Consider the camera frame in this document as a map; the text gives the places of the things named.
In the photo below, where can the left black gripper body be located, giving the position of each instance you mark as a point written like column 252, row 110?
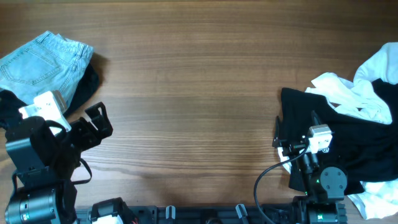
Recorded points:
column 84, row 137

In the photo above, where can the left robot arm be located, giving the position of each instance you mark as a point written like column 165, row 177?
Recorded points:
column 45, row 155

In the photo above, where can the white t-shirt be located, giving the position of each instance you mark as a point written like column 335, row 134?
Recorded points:
column 356, row 98

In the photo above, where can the light blue denim shorts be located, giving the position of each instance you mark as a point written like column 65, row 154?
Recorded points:
column 49, row 62

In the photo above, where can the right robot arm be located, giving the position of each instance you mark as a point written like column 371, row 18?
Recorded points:
column 324, row 186

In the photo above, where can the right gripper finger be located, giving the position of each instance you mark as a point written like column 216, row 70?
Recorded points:
column 275, row 142
column 316, row 121

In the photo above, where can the black t-shirt with logo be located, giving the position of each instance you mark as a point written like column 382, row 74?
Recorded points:
column 366, row 150

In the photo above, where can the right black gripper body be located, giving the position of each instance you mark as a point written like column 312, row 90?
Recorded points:
column 291, row 149

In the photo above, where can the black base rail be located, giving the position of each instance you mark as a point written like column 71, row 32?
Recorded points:
column 217, row 214

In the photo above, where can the folded black garment left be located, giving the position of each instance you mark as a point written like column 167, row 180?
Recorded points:
column 86, row 88

